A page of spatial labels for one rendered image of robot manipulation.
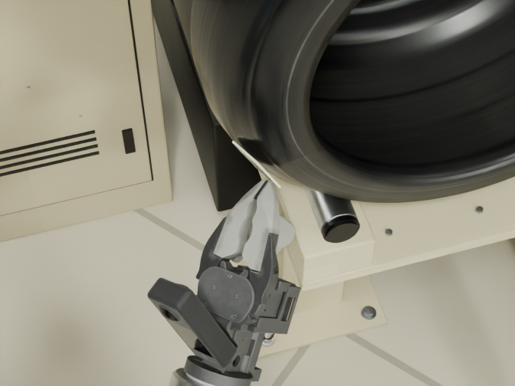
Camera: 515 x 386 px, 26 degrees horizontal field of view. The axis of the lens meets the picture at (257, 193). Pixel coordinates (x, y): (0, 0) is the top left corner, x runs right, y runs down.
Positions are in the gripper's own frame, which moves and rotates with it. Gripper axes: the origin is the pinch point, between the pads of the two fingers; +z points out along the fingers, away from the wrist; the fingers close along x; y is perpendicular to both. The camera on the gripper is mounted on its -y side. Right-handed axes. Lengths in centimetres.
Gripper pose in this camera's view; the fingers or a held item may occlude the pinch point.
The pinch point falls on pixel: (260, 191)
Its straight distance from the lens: 113.2
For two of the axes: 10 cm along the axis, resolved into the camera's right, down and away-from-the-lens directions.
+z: 2.9, -9.6, -0.5
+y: 5.7, 1.3, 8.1
